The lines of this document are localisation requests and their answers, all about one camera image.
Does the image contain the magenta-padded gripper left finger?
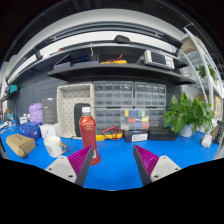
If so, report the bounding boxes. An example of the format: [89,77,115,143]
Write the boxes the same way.
[44,144,95,187]

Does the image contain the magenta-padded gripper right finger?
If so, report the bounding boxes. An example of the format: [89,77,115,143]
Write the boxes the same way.
[132,145,182,187]

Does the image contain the red drink bottle white cap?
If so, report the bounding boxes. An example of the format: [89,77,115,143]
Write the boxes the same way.
[78,106,102,166]

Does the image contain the white mug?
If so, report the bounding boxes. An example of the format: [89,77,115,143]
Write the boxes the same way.
[43,135,68,159]

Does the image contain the flat black case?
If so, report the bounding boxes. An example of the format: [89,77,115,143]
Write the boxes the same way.
[147,126,179,142]

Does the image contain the small white box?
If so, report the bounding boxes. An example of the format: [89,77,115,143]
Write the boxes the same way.
[39,123,63,139]

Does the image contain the black box white label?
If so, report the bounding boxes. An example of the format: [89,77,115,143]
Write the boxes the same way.
[123,129,149,144]

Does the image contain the black speaker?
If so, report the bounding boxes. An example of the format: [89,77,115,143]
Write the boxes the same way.
[73,102,92,138]

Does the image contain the brown cardboard box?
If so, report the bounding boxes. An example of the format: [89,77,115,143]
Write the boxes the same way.
[5,133,37,159]

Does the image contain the blue box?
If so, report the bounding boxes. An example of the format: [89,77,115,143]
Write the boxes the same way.
[18,121,43,141]

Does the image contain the white power adapter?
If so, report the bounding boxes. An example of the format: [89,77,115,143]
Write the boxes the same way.
[200,133,213,149]

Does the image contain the grey small-parts drawer cabinet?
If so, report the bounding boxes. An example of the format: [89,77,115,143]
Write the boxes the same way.
[148,108,167,128]
[93,80,134,108]
[134,81,167,108]
[94,107,123,133]

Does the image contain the clear compartment box colourful parts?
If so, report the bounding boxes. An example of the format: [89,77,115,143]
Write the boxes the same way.
[120,109,150,132]

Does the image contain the yellow multimeter with red leads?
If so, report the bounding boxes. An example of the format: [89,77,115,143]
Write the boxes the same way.
[94,125,124,142]

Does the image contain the dark grey upright box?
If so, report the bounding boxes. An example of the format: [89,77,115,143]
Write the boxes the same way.
[41,97,59,125]

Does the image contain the green potted plant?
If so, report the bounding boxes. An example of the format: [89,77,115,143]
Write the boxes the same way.
[162,91,216,138]

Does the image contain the white perforated tray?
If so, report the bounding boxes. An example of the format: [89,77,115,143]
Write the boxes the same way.
[56,83,96,139]

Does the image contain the purple plastic bag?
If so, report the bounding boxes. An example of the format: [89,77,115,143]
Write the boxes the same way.
[28,102,44,124]

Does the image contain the black device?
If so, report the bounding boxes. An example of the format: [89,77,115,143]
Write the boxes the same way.
[213,119,224,146]

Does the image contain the white shelf unit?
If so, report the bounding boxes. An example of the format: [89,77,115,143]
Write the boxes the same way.
[179,26,224,134]

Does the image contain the black overhead shelf unit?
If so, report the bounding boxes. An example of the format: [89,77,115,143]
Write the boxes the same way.
[4,18,196,86]

